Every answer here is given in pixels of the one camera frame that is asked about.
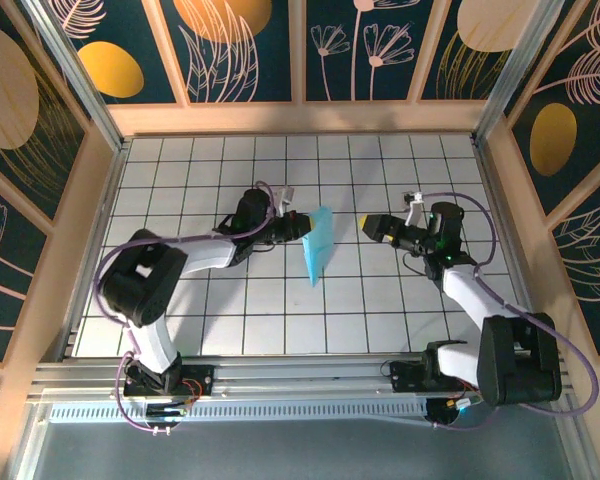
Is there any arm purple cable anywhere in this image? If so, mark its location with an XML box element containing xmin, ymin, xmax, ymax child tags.
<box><xmin>422</xmin><ymin>192</ymin><xmax>600</xmax><ymax>431</ymax></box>
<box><xmin>94</xmin><ymin>180</ymin><xmax>281</xmax><ymax>435</ymax></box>

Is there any aluminium frame rail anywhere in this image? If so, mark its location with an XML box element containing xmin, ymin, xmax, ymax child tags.
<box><xmin>27</xmin><ymin>352</ymin><xmax>576</xmax><ymax>404</ymax></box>

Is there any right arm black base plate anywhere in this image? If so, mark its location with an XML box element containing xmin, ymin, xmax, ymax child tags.
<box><xmin>388</xmin><ymin>360</ymin><xmax>480</xmax><ymax>394</ymax></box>

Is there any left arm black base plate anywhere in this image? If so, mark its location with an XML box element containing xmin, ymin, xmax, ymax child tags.
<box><xmin>123</xmin><ymin>363</ymin><xmax>216</xmax><ymax>399</ymax></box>

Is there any thin black cable loop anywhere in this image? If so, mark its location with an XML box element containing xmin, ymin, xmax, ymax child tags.
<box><xmin>402</xmin><ymin>250</ymin><xmax>432</xmax><ymax>277</ymax></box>

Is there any white slotted cable duct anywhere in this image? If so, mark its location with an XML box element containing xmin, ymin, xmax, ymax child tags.
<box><xmin>47</xmin><ymin>399</ymin><xmax>431</xmax><ymax>426</ymax></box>

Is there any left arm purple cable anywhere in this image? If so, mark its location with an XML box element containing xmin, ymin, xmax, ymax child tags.
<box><xmin>94</xmin><ymin>180</ymin><xmax>281</xmax><ymax>435</ymax></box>

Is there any light blue cloth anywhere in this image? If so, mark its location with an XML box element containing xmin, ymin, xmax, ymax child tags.
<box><xmin>301</xmin><ymin>205</ymin><xmax>334</xmax><ymax>289</ymax></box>

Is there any aluminium table side rail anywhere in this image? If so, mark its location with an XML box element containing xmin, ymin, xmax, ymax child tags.
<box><xmin>57</xmin><ymin>139</ymin><xmax>134</xmax><ymax>361</ymax></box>
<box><xmin>472</xmin><ymin>139</ymin><xmax>551</xmax><ymax>356</ymax></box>

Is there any aluminium corner post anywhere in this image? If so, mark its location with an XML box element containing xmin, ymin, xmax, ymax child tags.
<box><xmin>472</xmin><ymin>0</ymin><xmax>569</xmax><ymax>144</ymax></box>
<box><xmin>19</xmin><ymin>0</ymin><xmax>131</xmax><ymax>151</ymax></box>

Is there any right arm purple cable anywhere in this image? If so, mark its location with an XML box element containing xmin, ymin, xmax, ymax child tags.
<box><xmin>422</xmin><ymin>192</ymin><xmax>600</xmax><ymax>431</ymax></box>

